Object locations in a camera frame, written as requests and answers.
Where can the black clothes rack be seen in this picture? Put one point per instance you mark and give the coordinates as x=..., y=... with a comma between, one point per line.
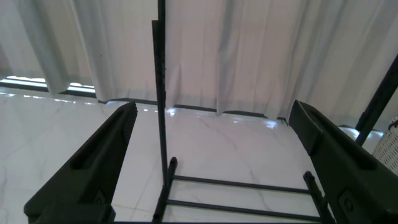
x=160, y=93

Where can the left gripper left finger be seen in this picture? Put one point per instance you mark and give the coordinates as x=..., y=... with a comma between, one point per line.
x=90, y=174

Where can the white curtain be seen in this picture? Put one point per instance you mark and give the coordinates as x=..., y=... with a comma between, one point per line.
x=248, y=56

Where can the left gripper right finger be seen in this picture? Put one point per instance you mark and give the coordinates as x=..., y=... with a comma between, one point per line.
x=357, y=180

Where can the white laundry basket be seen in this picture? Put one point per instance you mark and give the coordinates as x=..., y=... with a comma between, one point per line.
x=388, y=149

